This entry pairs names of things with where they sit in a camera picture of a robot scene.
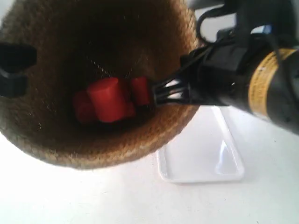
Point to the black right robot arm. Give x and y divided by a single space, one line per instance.
270 25

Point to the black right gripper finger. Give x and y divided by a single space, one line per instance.
176 89

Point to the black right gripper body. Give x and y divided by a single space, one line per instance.
218 74

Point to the red cylindrical blocks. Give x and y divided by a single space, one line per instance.
111 100

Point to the brown woven wicker basket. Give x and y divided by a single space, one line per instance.
81 41

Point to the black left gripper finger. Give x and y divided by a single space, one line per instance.
16 57
12 85

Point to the white rectangular plastic tray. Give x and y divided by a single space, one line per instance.
205 151

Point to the red plastic cup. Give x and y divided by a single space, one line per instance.
140 91
83 108

